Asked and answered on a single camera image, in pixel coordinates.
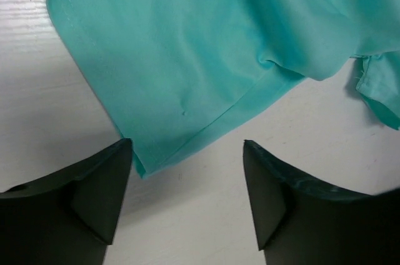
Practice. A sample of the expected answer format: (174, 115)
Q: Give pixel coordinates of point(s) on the teal t shirt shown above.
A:
(176, 75)

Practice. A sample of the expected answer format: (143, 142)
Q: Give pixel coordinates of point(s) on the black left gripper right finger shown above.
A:
(300, 219)

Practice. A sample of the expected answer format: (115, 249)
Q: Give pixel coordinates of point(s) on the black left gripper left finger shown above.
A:
(69, 216)

